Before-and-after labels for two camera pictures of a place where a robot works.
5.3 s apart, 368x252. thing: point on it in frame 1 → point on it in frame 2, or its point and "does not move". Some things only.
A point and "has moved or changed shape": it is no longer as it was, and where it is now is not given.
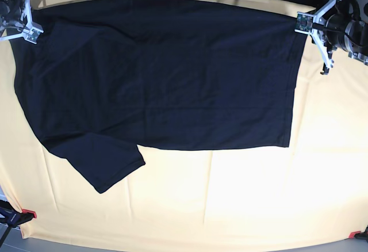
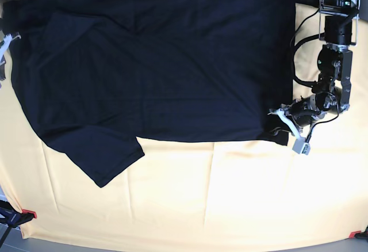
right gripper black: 340,32 → 302,111
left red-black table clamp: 12,218 does not move
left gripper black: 11,12 → 7,39
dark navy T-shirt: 108,75 has moved or changed shape
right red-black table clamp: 359,235 does not move
